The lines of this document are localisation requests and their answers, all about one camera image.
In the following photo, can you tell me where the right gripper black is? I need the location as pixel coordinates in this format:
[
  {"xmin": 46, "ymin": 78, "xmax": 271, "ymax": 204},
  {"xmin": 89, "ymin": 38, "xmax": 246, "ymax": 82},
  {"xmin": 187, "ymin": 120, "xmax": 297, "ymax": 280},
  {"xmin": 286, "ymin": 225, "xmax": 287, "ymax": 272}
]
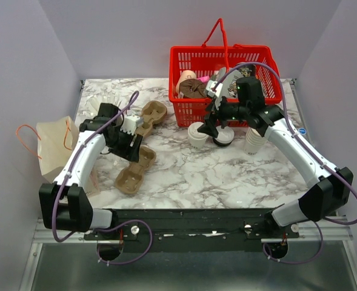
[{"xmin": 197, "ymin": 92, "xmax": 249, "ymax": 138}]

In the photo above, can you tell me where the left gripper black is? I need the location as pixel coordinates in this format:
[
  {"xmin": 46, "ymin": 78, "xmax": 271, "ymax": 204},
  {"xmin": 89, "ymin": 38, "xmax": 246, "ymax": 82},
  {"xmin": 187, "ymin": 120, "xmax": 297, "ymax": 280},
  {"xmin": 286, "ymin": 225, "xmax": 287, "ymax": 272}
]
[{"xmin": 108, "ymin": 126, "xmax": 144, "ymax": 162}]

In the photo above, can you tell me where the single white paper cup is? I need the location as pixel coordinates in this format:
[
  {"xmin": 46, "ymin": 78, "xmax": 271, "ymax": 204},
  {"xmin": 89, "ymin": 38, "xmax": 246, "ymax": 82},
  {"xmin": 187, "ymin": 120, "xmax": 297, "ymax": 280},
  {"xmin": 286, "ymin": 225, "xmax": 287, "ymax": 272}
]
[{"xmin": 187, "ymin": 122, "xmax": 209, "ymax": 149}]

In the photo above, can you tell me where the stack of white lids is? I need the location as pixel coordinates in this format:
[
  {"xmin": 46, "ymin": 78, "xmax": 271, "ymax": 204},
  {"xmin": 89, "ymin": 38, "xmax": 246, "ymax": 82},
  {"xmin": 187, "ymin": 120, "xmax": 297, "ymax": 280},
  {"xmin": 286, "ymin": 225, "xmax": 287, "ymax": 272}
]
[{"xmin": 213, "ymin": 125, "xmax": 235, "ymax": 147}]

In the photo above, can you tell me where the brown cardboard cup carrier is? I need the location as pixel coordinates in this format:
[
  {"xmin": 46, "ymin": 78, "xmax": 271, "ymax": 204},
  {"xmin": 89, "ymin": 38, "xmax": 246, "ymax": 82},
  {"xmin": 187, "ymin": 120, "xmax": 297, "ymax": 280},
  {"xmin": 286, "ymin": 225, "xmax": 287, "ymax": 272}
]
[
  {"xmin": 136, "ymin": 101, "xmax": 167, "ymax": 138},
  {"xmin": 115, "ymin": 146, "xmax": 156, "ymax": 195}
]

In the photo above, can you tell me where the stack of white paper cups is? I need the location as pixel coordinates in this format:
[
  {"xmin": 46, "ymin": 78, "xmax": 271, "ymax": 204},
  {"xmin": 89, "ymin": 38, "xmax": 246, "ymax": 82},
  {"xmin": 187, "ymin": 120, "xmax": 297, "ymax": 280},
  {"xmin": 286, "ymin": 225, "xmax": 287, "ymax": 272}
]
[{"xmin": 243, "ymin": 127, "xmax": 267, "ymax": 155}]

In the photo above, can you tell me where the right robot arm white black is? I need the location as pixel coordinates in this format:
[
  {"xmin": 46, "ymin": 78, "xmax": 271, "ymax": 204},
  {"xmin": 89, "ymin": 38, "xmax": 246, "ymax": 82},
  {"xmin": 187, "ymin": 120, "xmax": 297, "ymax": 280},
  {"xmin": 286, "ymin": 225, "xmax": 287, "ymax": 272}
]
[{"xmin": 198, "ymin": 77, "xmax": 353, "ymax": 238}]

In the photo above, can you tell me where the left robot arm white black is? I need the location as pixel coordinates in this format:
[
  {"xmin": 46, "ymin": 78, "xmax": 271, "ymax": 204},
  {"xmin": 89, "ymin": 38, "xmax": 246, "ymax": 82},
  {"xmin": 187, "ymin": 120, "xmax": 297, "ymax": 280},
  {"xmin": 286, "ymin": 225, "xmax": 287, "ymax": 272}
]
[{"xmin": 39, "ymin": 103, "xmax": 144, "ymax": 239}]

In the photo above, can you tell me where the white paper takeout bag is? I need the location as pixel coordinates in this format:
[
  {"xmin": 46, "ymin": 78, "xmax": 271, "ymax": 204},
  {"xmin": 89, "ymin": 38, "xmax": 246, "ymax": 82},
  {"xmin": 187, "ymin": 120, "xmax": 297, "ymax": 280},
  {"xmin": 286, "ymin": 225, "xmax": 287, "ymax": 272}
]
[{"xmin": 16, "ymin": 116, "xmax": 100, "ymax": 198}]

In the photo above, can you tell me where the red plastic shopping basket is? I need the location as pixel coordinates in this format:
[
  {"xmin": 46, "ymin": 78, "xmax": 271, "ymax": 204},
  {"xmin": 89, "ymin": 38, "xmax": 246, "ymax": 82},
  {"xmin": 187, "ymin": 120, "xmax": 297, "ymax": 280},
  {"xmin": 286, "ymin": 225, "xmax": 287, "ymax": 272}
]
[{"xmin": 168, "ymin": 18, "xmax": 282, "ymax": 127}]

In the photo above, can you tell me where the grey printed cup in basket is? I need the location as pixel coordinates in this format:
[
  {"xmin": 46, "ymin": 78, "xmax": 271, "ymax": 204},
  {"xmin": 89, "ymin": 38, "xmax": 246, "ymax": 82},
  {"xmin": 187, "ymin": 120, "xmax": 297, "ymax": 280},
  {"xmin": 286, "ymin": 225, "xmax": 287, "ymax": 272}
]
[{"xmin": 210, "ymin": 67, "xmax": 238, "ymax": 99}]

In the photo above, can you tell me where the brown fabric scrunchie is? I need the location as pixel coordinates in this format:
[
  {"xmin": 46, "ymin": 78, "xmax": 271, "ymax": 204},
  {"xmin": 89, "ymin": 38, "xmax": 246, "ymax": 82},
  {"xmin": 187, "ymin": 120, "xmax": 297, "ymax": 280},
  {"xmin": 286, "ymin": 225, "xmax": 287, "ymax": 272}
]
[{"xmin": 178, "ymin": 79, "xmax": 206, "ymax": 99}]

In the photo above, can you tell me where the pink item in basket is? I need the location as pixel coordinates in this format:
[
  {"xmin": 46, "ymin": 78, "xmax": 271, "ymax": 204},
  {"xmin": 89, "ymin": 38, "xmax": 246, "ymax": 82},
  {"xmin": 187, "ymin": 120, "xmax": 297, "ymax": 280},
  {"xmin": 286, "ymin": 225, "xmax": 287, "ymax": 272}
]
[{"xmin": 197, "ymin": 76, "xmax": 210, "ymax": 83}]

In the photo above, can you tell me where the beige cup in basket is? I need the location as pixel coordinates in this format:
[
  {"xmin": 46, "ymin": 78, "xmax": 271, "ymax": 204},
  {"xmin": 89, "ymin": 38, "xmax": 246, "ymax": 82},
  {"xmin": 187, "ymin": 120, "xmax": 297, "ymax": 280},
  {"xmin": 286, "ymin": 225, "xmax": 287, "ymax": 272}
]
[{"xmin": 175, "ymin": 70, "xmax": 197, "ymax": 94}]

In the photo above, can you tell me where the black printed cup in basket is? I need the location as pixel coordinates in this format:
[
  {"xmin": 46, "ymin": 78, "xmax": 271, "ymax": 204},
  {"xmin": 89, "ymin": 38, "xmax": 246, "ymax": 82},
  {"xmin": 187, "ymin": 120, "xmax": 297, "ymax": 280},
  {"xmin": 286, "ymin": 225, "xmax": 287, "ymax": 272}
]
[{"xmin": 233, "ymin": 62, "xmax": 256, "ymax": 80}]

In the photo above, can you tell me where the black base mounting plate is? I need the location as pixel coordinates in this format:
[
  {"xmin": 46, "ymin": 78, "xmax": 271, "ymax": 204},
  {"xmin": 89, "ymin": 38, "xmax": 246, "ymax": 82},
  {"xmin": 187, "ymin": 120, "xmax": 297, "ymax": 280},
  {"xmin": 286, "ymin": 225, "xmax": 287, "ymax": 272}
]
[{"xmin": 84, "ymin": 208, "xmax": 299, "ymax": 253}]

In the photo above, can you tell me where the clear plastic water bottle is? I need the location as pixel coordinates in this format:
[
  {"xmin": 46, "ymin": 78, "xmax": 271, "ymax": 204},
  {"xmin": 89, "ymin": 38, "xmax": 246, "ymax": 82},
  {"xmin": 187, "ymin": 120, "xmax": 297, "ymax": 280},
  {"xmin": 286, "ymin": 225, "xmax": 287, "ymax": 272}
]
[{"xmin": 298, "ymin": 128, "xmax": 307, "ymax": 135}]

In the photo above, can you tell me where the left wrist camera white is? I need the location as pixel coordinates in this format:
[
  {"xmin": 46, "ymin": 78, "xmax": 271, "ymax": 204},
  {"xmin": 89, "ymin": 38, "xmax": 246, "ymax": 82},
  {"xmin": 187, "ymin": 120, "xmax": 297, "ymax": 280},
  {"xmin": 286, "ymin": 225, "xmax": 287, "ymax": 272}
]
[{"xmin": 120, "ymin": 115, "xmax": 144, "ymax": 135}]

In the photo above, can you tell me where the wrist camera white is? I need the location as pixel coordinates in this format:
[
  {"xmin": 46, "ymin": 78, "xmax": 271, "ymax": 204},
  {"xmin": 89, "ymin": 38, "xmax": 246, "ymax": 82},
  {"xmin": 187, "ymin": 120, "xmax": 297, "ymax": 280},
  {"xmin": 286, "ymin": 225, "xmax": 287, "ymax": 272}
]
[
  {"xmin": 204, "ymin": 80, "xmax": 222, "ymax": 98},
  {"xmin": 120, "ymin": 115, "xmax": 144, "ymax": 135}
]

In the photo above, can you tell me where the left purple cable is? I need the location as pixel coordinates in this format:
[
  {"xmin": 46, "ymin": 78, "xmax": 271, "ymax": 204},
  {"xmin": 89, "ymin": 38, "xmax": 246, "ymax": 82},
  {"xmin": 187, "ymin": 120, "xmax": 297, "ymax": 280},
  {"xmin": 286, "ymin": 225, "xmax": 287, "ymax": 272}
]
[{"xmin": 51, "ymin": 90, "xmax": 153, "ymax": 266}]

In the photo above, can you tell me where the purple cable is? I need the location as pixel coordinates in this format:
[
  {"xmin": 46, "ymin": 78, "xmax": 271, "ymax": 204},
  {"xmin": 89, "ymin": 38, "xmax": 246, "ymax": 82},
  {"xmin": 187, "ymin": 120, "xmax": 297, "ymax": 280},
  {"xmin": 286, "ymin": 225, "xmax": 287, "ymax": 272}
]
[
  {"xmin": 51, "ymin": 90, "xmax": 153, "ymax": 266},
  {"xmin": 213, "ymin": 61, "xmax": 357, "ymax": 265}
]

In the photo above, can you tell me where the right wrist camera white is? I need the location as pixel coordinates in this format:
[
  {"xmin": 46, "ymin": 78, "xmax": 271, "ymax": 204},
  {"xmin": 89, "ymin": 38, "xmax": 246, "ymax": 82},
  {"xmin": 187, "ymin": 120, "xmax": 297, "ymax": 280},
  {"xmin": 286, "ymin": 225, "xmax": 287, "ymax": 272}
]
[{"xmin": 204, "ymin": 80, "xmax": 222, "ymax": 98}]

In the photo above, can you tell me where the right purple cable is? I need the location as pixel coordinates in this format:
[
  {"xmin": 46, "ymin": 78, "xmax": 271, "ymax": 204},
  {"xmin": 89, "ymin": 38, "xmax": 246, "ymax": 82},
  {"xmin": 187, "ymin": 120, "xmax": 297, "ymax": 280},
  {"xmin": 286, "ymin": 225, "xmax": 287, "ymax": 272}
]
[{"xmin": 213, "ymin": 61, "xmax": 357, "ymax": 265}]

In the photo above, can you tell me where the aluminium rail frame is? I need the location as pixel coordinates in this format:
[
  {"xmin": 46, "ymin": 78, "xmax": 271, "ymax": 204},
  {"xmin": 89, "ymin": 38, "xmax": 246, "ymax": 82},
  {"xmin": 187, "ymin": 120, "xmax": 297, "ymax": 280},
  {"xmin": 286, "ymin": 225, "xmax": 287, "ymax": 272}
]
[{"xmin": 20, "ymin": 221, "xmax": 357, "ymax": 290}]

